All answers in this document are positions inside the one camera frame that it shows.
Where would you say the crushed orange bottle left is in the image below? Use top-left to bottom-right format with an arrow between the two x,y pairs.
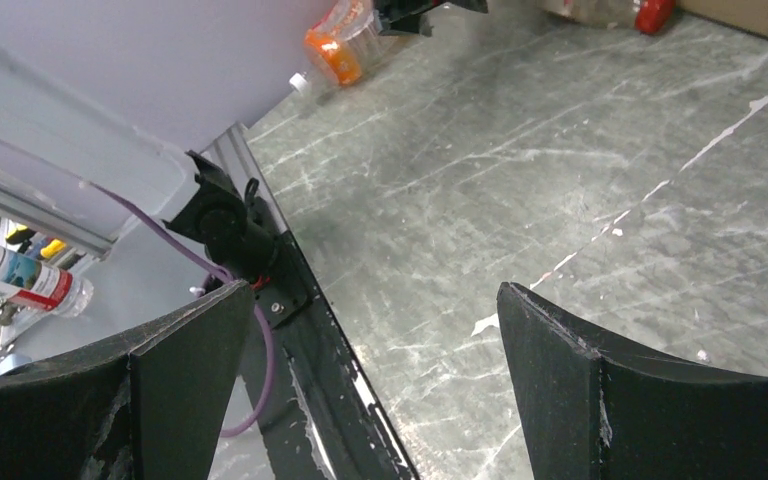
289,0 -> 396,96

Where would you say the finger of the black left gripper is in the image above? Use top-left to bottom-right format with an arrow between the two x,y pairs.
372,0 -> 488,36

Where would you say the tan plastic toolbox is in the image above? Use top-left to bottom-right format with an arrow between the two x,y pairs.
677,0 -> 768,39

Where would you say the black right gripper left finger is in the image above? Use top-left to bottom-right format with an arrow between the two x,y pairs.
0,282 -> 253,479

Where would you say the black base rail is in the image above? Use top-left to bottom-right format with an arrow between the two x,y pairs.
167,153 -> 418,479

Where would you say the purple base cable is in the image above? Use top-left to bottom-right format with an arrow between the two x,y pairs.
92,184 -> 277,440

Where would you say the small clear bottle red cap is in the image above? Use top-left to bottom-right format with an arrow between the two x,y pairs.
537,0 -> 677,35

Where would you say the background bottle red cap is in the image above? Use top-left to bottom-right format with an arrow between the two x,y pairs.
0,245 -> 94,317

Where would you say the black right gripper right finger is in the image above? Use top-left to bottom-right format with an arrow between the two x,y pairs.
497,282 -> 768,479

